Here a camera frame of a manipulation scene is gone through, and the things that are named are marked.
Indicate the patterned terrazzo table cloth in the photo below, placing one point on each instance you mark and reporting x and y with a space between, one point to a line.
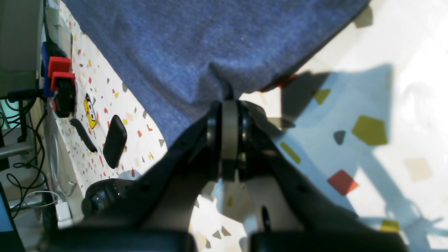
366 121

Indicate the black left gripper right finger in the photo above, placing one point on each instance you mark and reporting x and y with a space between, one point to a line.
275 185

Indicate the blue grey T-shirt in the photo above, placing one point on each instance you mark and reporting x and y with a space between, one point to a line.
179 56

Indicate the yellow face sticker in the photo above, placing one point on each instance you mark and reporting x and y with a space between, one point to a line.
90 112

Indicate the small black case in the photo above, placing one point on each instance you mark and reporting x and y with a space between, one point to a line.
115 142

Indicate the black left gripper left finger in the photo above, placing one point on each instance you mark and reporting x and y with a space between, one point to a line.
169 189

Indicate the red black bar clamp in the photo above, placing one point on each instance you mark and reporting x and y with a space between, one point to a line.
59 81

